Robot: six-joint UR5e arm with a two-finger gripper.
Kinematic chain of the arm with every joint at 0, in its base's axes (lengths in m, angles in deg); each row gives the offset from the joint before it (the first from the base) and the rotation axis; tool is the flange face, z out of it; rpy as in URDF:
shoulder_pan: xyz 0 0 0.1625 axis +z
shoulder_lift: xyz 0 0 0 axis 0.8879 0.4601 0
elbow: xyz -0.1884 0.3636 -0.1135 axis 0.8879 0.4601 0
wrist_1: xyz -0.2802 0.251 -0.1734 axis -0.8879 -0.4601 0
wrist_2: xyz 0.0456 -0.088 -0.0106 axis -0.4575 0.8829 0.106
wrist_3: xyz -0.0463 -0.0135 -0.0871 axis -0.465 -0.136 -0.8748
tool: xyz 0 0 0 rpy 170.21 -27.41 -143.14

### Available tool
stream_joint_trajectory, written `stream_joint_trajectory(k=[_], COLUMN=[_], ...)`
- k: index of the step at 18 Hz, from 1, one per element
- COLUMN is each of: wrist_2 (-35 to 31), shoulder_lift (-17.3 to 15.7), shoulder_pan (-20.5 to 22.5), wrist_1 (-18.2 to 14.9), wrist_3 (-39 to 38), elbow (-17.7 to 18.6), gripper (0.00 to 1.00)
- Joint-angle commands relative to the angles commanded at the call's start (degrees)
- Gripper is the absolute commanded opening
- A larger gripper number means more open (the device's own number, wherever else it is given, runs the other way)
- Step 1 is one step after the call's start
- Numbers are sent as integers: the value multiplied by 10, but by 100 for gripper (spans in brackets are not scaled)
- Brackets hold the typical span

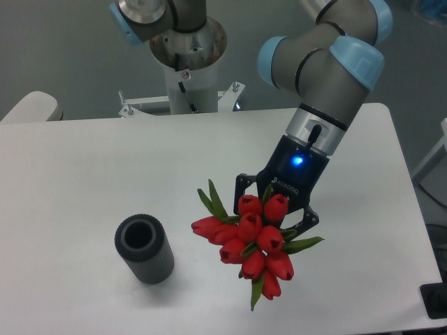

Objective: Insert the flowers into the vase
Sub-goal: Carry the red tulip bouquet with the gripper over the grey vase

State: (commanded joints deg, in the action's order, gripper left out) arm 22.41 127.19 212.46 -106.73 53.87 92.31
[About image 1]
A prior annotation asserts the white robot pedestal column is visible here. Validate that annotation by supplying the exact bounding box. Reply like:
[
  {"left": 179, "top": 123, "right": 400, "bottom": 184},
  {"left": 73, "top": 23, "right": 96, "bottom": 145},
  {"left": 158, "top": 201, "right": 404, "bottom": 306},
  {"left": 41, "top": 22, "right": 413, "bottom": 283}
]
[{"left": 149, "top": 17, "right": 227, "bottom": 114}]

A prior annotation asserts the white chair armrest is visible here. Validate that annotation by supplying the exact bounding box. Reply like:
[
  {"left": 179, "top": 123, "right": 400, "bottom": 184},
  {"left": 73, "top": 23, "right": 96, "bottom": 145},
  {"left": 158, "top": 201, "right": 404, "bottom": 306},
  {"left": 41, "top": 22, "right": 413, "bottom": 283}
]
[{"left": 1, "top": 91, "right": 64, "bottom": 124}]

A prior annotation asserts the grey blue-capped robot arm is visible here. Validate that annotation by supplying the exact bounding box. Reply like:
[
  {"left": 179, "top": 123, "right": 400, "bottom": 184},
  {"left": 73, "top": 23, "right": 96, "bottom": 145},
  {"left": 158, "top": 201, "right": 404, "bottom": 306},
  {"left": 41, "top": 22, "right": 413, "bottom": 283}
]
[{"left": 109, "top": 1, "right": 393, "bottom": 237}]

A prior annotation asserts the dark grey ribbed vase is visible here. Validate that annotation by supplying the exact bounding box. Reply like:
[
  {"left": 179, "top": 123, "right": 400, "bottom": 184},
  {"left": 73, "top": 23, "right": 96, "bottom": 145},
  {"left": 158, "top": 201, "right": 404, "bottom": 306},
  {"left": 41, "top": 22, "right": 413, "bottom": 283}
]
[{"left": 114, "top": 214, "right": 175, "bottom": 285}]

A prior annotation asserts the white furniture at right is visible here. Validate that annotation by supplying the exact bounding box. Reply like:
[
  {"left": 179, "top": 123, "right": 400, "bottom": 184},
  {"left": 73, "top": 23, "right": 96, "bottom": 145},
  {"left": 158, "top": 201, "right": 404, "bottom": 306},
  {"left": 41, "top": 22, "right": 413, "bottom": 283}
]
[{"left": 410, "top": 119, "right": 446, "bottom": 210}]

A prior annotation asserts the red tulip bouquet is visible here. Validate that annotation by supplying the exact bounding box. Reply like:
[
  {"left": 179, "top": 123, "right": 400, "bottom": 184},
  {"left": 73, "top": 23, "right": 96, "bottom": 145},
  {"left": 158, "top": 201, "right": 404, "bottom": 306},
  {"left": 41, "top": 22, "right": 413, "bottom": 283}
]
[{"left": 191, "top": 180, "right": 324, "bottom": 311}]

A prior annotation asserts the clear bin with blue items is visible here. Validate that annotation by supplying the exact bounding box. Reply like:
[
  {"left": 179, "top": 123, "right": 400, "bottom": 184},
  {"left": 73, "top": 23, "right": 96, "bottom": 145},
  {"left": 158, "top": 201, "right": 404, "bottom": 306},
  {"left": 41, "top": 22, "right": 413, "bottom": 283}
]
[{"left": 411, "top": 0, "right": 446, "bottom": 25}]

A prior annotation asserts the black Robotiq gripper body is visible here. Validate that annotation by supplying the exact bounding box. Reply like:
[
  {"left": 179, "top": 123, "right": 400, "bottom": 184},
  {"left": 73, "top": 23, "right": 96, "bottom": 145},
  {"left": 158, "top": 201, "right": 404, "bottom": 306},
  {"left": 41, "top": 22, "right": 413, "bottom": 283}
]
[{"left": 256, "top": 135, "right": 330, "bottom": 213}]

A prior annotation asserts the white metal base frame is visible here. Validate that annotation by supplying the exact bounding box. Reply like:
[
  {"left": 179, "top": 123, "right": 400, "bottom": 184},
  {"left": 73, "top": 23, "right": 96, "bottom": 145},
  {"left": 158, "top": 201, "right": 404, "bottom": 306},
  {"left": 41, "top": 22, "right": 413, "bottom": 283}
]
[{"left": 118, "top": 81, "right": 246, "bottom": 118}]

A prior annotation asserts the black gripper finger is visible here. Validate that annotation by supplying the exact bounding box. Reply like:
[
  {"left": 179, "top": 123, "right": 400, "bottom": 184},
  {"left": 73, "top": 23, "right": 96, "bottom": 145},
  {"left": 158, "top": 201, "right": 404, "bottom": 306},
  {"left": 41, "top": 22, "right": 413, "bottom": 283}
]
[
  {"left": 280, "top": 205, "right": 320, "bottom": 236},
  {"left": 233, "top": 173, "right": 256, "bottom": 215}
]

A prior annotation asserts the black device at table edge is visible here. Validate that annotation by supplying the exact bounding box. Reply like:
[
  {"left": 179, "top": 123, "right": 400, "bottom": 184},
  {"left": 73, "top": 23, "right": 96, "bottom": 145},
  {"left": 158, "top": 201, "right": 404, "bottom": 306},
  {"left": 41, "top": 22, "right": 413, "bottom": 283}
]
[{"left": 420, "top": 283, "right": 446, "bottom": 320}]

